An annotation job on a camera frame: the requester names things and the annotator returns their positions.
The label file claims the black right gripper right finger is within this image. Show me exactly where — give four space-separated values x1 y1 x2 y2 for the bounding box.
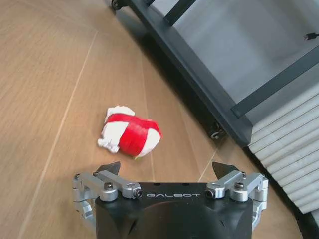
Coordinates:
204 161 269 231

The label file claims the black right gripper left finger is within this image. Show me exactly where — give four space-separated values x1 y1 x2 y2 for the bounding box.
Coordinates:
72 161 143 231

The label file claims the grey ribbed panel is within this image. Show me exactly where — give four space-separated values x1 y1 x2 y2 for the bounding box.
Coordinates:
248 86 319 215

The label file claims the black metal frame cart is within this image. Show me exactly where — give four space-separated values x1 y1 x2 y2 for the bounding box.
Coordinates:
111 0 319 147

